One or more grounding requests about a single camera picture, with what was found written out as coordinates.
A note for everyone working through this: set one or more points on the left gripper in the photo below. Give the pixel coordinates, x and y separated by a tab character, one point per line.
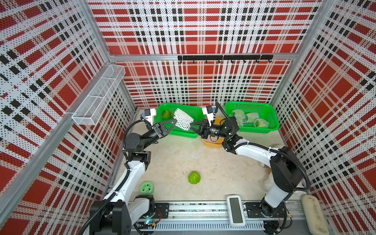
160	130

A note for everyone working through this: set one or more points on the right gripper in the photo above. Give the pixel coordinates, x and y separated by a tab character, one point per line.
203	123

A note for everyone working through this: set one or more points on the custard apple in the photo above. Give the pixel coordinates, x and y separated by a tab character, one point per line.
166	114
194	178

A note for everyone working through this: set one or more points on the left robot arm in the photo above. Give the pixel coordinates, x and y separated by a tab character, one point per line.
115	215

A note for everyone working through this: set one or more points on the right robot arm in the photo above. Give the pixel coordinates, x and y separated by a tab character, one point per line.
238	145

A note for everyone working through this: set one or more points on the yellow tray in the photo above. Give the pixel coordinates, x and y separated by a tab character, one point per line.
214	142

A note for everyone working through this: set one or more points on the empty green basket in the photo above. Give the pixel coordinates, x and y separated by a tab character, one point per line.
265	111

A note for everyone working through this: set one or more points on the plush toy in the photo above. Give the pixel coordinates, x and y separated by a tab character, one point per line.
283	174

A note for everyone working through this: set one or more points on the white timer device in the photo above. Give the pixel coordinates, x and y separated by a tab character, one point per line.
235	211

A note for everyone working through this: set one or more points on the clear wall shelf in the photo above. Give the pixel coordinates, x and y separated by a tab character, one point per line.
95	102

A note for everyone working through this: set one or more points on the black hook rail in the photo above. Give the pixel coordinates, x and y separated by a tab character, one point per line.
206	58

